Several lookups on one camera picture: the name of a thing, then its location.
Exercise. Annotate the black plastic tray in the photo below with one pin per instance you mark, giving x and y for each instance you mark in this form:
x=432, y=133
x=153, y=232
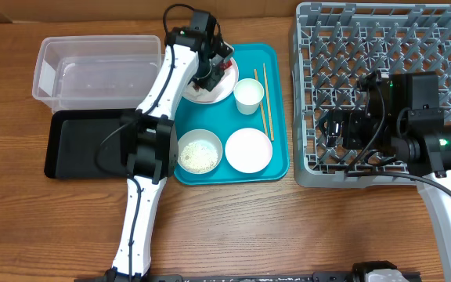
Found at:
x=93, y=144

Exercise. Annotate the small white bowl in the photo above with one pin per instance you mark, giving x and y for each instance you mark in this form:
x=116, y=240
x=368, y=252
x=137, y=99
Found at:
x=248, y=150

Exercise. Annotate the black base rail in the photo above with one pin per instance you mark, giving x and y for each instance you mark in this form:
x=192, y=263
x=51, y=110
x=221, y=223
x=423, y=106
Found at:
x=316, y=276

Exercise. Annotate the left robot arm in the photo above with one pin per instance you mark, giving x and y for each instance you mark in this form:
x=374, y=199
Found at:
x=197, y=54

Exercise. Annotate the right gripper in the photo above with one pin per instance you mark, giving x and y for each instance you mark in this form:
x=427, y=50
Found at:
x=351, y=123

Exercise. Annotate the white rice pile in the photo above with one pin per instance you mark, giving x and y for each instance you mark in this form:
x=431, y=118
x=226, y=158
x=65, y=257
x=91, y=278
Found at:
x=199, y=157

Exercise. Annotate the grey dishwasher rack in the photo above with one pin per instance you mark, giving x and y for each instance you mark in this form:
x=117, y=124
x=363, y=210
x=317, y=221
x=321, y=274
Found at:
x=335, y=44

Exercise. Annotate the teal serving tray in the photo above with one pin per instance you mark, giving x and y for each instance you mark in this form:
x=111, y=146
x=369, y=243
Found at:
x=223, y=119

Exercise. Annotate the wooden chopstick left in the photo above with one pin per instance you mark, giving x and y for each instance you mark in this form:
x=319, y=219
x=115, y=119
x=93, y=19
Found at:
x=261, y=106

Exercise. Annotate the clear plastic bin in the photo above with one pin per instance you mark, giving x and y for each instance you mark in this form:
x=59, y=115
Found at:
x=96, y=71

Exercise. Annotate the grey bowl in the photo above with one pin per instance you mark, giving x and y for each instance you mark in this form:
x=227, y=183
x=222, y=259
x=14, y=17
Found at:
x=201, y=135

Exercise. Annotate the large white plate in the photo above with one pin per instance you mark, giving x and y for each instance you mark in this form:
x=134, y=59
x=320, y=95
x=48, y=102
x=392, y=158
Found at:
x=222, y=90

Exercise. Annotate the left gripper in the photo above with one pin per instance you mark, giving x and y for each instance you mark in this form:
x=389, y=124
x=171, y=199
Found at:
x=209, y=80

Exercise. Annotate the white paper cup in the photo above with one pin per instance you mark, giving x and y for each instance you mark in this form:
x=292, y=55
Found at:
x=248, y=93

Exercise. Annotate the red snack wrapper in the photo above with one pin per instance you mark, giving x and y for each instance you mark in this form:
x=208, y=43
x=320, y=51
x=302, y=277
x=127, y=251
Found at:
x=211, y=80

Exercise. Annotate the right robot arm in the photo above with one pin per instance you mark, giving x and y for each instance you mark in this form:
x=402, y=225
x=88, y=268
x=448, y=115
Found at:
x=404, y=122

